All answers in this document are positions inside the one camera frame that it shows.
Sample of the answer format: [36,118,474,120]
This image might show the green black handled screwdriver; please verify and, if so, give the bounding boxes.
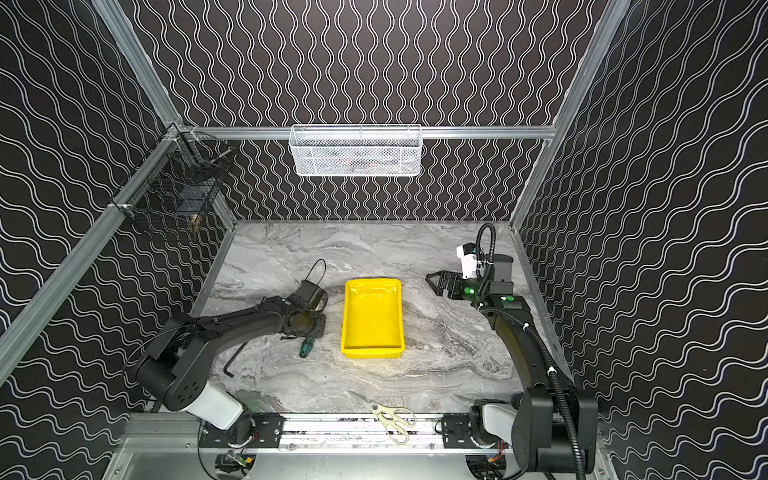
[299,337,315,359]

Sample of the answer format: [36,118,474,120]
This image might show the cream handled scissors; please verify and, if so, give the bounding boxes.
[369,402,417,445]

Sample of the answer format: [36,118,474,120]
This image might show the white wire mesh basket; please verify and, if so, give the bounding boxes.
[289,124,424,177]

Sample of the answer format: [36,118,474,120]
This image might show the yellow plastic bin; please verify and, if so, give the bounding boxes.
[340,278,405,359]

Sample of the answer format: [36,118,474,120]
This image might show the black corrugated cable conduit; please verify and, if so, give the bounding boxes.
[479,305,587,480]

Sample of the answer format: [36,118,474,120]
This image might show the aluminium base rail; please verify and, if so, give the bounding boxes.
[197,411,517,451]

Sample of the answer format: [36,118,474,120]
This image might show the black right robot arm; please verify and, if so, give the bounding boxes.
[428,271,598,479]

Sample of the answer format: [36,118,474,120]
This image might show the black wire basket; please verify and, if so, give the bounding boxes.
[119,126,234,243]

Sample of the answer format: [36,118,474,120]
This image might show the black hex key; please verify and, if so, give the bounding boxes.
[222,341,248,378]

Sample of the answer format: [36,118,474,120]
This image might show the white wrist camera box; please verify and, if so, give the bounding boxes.
[456,242,484,279]

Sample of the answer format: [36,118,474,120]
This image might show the aluminium frame post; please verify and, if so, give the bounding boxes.
[93,0,183,127]

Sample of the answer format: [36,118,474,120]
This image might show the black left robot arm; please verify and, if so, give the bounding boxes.
[128,280,328,443]

